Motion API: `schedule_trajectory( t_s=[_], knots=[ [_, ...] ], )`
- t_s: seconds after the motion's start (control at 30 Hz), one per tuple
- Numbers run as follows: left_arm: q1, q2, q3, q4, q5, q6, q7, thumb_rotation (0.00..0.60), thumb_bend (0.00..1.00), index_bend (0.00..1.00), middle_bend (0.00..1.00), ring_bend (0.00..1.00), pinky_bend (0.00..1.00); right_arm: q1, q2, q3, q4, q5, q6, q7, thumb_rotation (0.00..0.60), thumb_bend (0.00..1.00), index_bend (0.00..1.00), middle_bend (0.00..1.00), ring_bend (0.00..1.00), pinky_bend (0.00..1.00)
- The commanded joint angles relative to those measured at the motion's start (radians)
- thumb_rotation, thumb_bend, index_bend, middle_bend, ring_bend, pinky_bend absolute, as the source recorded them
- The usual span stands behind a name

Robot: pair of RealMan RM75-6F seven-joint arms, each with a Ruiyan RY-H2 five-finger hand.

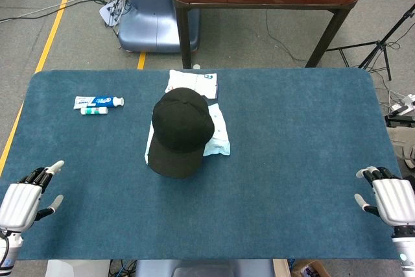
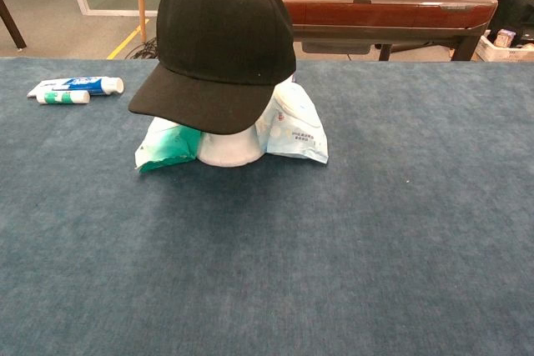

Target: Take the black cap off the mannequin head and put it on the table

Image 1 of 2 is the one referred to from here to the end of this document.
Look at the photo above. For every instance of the light blue wipes pack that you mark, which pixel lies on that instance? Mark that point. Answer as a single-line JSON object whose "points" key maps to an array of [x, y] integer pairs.
{"points": [[218, 137]]}

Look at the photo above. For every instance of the blue white toothpaste tube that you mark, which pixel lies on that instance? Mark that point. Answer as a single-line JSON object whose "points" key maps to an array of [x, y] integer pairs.
{"points": [[97, 102]]}

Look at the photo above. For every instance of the white connector panel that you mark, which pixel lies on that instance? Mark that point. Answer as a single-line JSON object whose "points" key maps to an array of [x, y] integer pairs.
{"points": [[108, 14]]}

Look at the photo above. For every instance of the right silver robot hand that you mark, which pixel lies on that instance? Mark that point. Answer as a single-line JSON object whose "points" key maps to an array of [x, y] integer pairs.
{"points": [[395, 202]]}

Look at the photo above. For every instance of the green wipes pack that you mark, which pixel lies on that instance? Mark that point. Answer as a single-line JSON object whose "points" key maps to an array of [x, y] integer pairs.
{"points": [[148, 149]]}

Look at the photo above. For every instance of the black baseball cap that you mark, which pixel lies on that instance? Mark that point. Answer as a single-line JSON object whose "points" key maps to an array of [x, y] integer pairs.
{"points": [[181, 127]]}

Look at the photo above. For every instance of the white wipes pack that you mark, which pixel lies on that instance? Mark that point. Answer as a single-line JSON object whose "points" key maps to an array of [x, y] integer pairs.
{"points": [[191, 80]]}

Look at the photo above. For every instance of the white box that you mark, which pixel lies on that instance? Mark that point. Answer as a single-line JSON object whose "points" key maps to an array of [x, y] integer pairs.
{"points": [[78, 269]]}

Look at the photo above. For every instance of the black tripod stand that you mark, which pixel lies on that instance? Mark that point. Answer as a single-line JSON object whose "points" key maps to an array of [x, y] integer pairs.
{"points": [[377, 46]]}

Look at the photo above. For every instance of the cardboard box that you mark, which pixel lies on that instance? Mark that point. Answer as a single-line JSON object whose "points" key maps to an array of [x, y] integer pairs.
{"points": [[308, 269]]}

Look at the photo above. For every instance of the blue grey machine base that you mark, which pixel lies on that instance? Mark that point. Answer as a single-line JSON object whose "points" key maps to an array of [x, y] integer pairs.
{"points": [[152, 14]]}

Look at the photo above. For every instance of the blue felt table mat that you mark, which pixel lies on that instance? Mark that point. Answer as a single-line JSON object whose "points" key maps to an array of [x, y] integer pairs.
{"points": [[275, 160]]}

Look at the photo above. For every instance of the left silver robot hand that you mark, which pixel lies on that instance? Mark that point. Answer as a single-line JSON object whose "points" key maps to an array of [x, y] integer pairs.
{"points": [[19, 205]]}

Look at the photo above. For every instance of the wooden plank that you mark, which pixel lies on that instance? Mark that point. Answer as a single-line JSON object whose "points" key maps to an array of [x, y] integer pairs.
{"points": [[281, 269]]}

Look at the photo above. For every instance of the small green white tube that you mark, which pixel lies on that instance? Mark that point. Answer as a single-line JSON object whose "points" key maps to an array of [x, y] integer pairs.
{"points": [[94, 111]]}

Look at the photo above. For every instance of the white power strip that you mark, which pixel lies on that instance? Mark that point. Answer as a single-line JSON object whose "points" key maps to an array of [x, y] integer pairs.
{"points": [[405, 102]]}

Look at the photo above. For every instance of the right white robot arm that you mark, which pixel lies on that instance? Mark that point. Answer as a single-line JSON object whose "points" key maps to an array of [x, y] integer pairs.
{"points": [[405, 251]]}

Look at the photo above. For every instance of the black equipment box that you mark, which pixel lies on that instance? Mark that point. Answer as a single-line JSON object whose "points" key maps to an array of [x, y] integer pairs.
{"points": [[400, 124]]}

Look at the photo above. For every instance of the beige fabric bag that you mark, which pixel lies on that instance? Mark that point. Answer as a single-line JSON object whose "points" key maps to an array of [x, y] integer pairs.
{"points": [[402, 144]]}

